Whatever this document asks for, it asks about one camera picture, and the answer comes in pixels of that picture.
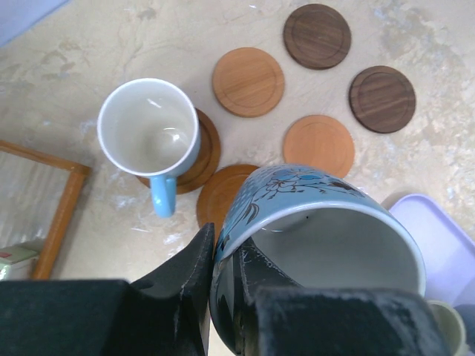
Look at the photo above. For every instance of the large light blue mug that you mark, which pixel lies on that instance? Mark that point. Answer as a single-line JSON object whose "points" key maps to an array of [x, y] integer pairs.
{"points": [[149, 128]]}

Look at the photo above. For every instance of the lavender plastic tray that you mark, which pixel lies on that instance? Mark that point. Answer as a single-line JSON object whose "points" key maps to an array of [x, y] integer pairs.
{"points": [[448, 252]]}

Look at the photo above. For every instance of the dark walnut coaster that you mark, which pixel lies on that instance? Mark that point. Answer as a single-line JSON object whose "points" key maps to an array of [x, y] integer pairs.
{"points": [[382, 99], [317, 36]]}

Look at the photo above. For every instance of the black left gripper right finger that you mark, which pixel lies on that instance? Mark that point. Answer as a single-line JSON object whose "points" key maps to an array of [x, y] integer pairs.
{"points": [[275, 316]]}

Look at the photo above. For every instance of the orange wooden shelf rack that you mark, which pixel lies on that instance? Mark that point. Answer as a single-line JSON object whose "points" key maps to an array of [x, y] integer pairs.
{"points": [[39, 193]]}

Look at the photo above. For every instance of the olive green mug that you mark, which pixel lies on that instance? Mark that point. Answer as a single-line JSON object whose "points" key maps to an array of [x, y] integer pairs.
{"points": [[451, 326]]}

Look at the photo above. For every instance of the light wooden coaster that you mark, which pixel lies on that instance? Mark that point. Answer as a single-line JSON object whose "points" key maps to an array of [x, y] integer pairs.
{"points": [[248, 82], [321, 142]]}

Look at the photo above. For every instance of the ringed brown wooden coaster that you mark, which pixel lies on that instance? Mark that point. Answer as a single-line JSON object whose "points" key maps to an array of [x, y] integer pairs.
{"points": [[207, 160]]}

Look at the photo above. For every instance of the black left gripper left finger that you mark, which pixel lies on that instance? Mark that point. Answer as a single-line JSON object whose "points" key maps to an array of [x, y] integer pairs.
{"points": [[163, 313]]}

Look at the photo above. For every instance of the white mug blue handle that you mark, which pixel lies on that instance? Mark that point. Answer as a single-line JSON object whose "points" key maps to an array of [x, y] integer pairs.
{"points": [[316, 229]]}

